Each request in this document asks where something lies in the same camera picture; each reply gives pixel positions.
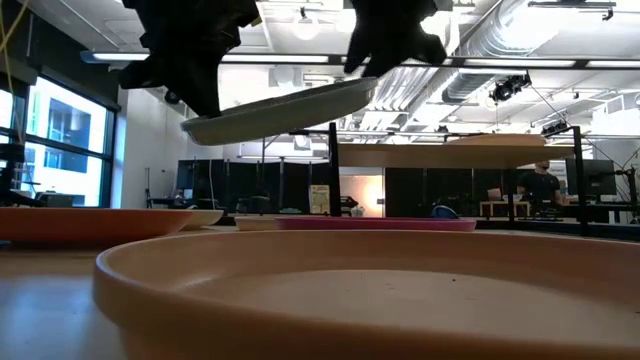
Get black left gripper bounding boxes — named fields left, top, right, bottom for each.
left=118, top=0, right=262, bottom=119

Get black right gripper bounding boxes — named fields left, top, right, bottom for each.
left=343, top=0, right=449, bottom=80

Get mint green plate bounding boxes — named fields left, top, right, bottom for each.
left=180, top=76, right=380, bottom=147

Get cream plate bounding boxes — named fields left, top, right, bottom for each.
left=233, top=214, right=281, bottom=233
left=180, top=208, right=225, bottom=232

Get pink plate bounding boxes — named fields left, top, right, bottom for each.
left=273, top=215, right=478, bottom=233

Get orange plate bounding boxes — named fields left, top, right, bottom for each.
left=0, top=206, right=194, bottom=246

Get peach plate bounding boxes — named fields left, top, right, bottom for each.
left=92, top=228, right=640, bottom=360

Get dish rack with plates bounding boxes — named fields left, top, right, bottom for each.
left=287, top=121, right=597, bottom=237

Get white globe ceiling lamp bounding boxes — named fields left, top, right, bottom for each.
left=291, top=13, right=322, bottom=42

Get long ceiling light bar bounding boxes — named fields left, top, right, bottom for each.
left=79, top=48, right=640, bottom=71

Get black partition panels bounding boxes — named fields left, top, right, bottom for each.
left=383, top=166, right=546, bottom=219
left=175, top=158, right=335, bottom=215

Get large glass window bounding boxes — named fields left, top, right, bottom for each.
left=0, top=74, right=117, bottom=209

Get yellow poster sign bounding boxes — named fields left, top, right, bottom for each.
left=308, top=184, right=332, bottom=216

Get blue round object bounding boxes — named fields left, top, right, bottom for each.
left=430, top=204, right=461, bottom=220

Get small wooden table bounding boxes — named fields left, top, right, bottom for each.
left=478, top=199, right=532, bottom=218

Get black equipment stand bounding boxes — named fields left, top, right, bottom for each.
left=0, top=141, right=27, bottom=207

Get person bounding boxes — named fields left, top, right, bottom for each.
left=516, top=159, right=567, bottom=207

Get dark background monitor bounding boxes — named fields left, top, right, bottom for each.
left=564, top=158, right=619, bottom=198

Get silver ventilation duct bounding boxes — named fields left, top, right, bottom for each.
left=439, top=0, right=556, bottom=104

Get thin yellow hanging cord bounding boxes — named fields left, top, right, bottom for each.
left=0, top=0, right=30, bottom=146

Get black aluminium rig frame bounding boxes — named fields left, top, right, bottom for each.
left=214, top=212, right=640, bottom=242

